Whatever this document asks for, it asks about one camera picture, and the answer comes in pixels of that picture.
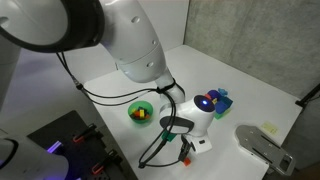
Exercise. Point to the green bowl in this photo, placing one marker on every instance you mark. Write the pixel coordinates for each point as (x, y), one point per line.
(134, 108)

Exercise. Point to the orange block on table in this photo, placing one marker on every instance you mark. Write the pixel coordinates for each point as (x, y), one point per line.
(187, 161)

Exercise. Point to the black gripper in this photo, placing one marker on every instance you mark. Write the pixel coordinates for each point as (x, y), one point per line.
(185, 149)

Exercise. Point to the grey metal mounting plate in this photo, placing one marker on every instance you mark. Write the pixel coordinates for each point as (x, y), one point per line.
(258, 144)

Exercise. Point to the colourful toy pile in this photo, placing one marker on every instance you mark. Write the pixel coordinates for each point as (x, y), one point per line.
(221, 101)

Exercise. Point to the yellow block in bowl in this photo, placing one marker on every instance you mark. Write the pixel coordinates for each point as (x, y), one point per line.
(142, 113)

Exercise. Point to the black tripod leg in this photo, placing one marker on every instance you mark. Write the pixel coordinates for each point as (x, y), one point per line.
(304, 101)

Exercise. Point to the yellow sticky note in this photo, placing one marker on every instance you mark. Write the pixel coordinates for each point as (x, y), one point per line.
(269, 127)

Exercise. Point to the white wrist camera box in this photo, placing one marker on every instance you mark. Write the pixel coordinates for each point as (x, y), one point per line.
(201, 144)

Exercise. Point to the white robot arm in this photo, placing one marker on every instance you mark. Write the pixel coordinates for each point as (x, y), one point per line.
(123, 28)

